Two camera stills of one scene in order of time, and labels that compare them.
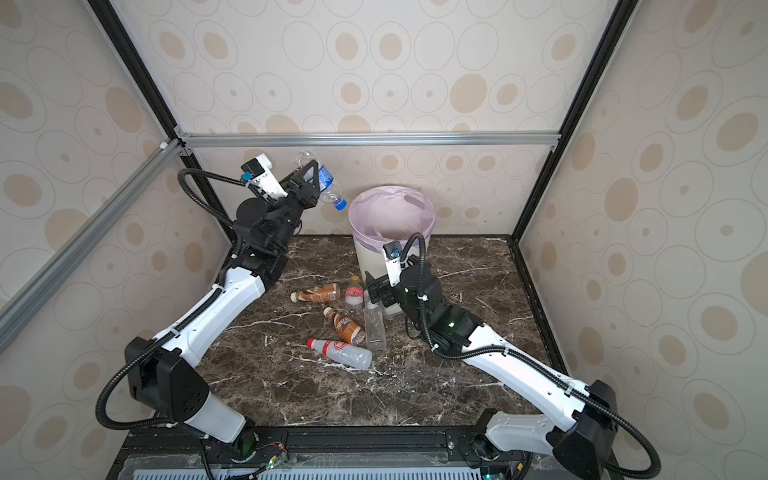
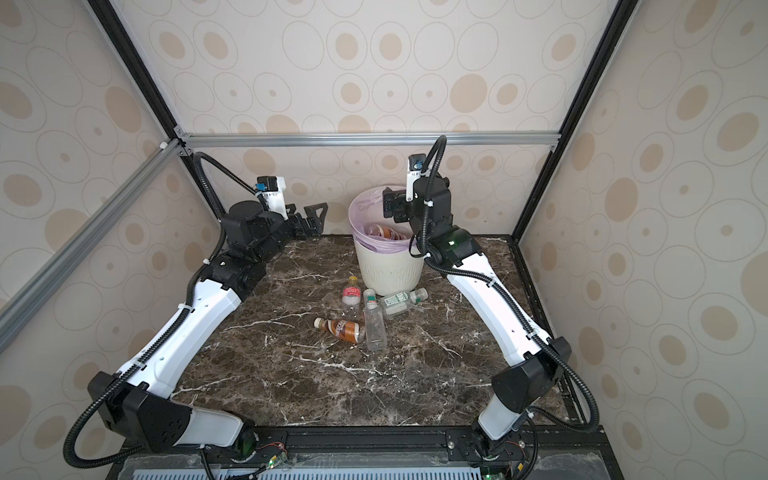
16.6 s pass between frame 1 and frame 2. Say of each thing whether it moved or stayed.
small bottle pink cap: stayed
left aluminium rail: stayed
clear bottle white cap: stayed
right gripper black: moved
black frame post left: stayed
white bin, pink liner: stayed
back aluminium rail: stayed
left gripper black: moved
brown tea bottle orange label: moved
